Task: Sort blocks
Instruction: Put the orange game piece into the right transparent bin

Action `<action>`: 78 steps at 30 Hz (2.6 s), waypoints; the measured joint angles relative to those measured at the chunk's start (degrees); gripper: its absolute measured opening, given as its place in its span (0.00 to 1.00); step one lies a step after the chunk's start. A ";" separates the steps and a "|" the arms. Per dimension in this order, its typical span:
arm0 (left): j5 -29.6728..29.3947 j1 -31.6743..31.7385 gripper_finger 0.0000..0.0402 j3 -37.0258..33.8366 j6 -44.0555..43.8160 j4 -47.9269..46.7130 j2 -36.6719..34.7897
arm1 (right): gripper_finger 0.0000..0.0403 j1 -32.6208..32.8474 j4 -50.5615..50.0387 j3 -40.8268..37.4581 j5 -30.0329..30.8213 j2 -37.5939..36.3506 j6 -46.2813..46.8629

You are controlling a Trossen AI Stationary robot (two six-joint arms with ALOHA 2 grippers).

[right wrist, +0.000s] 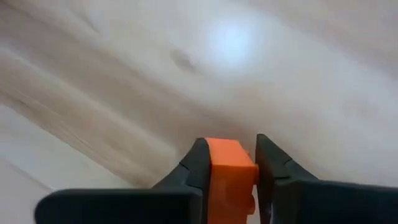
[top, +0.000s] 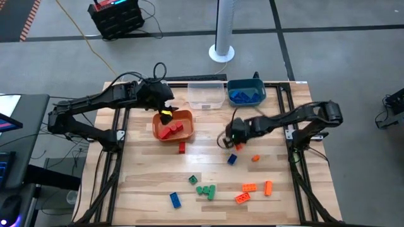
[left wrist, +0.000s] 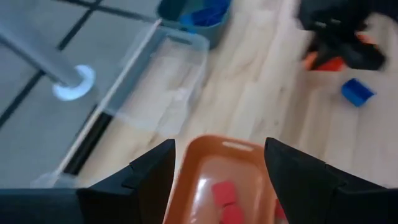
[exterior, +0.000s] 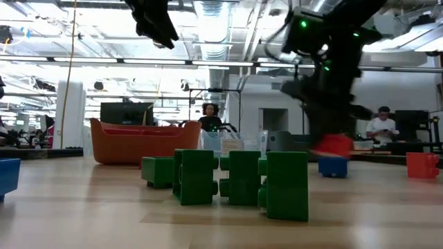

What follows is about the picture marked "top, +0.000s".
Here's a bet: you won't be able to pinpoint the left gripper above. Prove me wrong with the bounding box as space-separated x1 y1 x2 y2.
137 80 175 126

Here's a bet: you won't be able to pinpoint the teal plastic bin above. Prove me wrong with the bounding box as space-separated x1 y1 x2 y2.
226 78 268 107

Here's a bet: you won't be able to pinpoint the clear labelled plastic container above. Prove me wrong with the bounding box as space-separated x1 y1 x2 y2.
187 81 226 110

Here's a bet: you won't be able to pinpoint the orange plastic bin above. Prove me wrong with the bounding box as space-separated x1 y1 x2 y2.
151 109 194 143

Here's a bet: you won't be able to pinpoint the black crate with red lid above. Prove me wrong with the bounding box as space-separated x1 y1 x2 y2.
87 0 146 41

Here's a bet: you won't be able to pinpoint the white tower fan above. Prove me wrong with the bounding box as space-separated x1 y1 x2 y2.
208 0 236 64

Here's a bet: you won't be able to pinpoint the dark grey desk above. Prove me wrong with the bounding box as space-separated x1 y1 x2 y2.
0 93 51 190

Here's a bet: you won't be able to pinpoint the clear cup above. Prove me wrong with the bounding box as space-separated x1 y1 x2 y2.
66 190 79 205

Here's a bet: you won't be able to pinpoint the white sheet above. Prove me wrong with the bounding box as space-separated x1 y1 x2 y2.
0 94 21 118

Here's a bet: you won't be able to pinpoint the dark tablet screen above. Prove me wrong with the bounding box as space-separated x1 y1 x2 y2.
0 112 24 133

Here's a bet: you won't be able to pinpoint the black mat striped edge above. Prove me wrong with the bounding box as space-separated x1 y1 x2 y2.
0 0 42 42

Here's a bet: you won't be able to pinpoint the backlit keyboard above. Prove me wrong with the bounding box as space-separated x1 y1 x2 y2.
0 151 16 190

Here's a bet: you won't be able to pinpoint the black glowing mouse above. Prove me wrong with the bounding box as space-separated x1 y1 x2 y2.
0 194 23 225

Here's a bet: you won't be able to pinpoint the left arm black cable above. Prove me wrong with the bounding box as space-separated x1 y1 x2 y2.
107 61 168 86

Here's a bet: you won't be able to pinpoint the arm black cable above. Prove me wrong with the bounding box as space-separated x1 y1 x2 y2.
107 61 168 86
216 108 239 149

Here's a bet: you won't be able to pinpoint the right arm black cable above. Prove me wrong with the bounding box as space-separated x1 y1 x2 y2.
216 108 239 149

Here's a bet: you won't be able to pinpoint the black aluminium table frame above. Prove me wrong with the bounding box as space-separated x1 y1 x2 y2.
72 80 345 227

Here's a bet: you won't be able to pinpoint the black crate cables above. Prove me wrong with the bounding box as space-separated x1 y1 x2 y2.
134 0 164 40

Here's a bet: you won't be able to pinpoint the yellow cable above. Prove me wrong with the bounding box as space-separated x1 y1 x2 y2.
55 0 119 78

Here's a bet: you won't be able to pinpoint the black device with cables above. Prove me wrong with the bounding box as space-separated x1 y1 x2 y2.
374 87 404 130

